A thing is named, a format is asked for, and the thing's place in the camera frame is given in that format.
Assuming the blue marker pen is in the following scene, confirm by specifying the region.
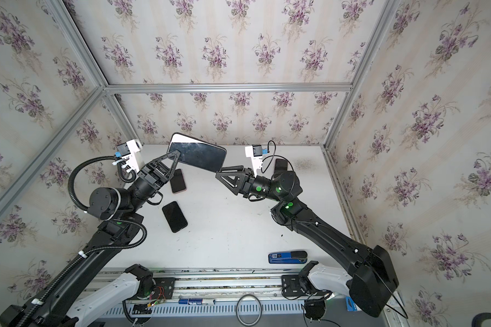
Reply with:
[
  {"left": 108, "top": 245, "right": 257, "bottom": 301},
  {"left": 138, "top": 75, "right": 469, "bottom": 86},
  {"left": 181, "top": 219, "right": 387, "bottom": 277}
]
[{"left": 178, "top": 298, "right": 215, "bottom": 306}]

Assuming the blue black box cutter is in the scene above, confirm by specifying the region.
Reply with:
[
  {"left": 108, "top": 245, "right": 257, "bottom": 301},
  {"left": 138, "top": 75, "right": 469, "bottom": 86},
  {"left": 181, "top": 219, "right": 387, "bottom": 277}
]
[{"left": 268, "top": 251, "right": 308, "bottom": 264}]

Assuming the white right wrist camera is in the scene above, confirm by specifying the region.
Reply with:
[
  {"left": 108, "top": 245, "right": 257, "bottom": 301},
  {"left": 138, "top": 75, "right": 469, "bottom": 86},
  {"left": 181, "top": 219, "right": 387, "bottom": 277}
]
[{"left": 245, "top": 144, "right": 269, "bottom": 177}]

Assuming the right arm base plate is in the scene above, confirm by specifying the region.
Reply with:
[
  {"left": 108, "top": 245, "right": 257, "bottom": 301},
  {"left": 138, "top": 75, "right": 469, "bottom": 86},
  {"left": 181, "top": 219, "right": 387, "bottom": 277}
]
[{"left": 281, "top": 275, "right": 308, "bottom": 299}]

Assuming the pink-cased phone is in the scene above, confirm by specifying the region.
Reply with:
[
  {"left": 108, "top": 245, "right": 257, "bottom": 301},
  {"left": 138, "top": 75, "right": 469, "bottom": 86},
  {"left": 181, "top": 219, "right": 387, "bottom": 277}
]
[
  {"left": 274, "top": 159, "right": 289, "bottom": 173},
  {"left": 169, "top": 169, "right": 187, "bottom": 194}
]

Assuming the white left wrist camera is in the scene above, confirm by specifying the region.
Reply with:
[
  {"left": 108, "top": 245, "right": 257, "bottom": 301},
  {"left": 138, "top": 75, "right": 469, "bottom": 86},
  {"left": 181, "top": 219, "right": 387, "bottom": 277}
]
[{"left": 113, "top": 139, "right": 145, "bottom": 174}]

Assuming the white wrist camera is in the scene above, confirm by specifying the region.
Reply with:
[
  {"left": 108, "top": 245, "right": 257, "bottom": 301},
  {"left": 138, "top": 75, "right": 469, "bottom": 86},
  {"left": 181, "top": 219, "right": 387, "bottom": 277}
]
[
  {"left": 113, "top": 139, "right": 145, "bottom": 174},
  {"left": 245, "top": 144, "right": 269, "bottom": 177}
]

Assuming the small circuit board with wires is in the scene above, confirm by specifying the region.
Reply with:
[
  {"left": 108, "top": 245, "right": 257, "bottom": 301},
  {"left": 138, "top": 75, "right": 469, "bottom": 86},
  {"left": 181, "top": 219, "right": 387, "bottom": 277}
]
[{"left": 130, "top": 286, "right": 166, "bottom": 315}]

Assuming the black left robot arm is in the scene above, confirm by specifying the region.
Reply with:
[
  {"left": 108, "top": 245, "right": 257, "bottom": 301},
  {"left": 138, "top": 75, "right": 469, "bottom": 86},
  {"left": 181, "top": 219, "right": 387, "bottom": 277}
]
[{"left": 0, "top": 150, "right": 181, "bottom": 326}]

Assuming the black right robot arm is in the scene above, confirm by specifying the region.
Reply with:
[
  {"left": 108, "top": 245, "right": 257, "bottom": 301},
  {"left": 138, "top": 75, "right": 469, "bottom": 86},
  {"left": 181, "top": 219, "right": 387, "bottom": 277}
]
[{"left": 215, "top": 166, "right": 399, "bottom": 317}]

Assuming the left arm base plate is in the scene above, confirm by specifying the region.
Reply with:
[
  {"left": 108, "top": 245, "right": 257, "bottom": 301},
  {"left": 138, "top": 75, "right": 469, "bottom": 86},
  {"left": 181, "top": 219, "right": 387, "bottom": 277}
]
[{"left": 149, "top": 277, "right": 176, "bottom": 301}]

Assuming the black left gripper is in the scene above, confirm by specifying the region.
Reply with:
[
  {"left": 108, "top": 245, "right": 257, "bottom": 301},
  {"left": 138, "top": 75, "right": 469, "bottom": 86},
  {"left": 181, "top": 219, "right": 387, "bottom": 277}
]
[{"left": 122, "top": 150, "right": 175, "bottom": 218}]

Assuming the black phone left front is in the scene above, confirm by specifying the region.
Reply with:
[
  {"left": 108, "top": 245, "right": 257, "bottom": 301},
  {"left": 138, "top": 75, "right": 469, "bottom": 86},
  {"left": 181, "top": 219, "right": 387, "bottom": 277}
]
[{"left": 162, "top": 201, "right": 188, "bottom": 233}]

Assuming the black phone case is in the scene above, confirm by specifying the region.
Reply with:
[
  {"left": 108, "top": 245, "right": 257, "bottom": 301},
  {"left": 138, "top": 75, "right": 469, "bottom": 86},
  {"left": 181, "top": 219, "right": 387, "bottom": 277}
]
[{"left": 166, "top": 132, "right": 228, "bottom": 173}]

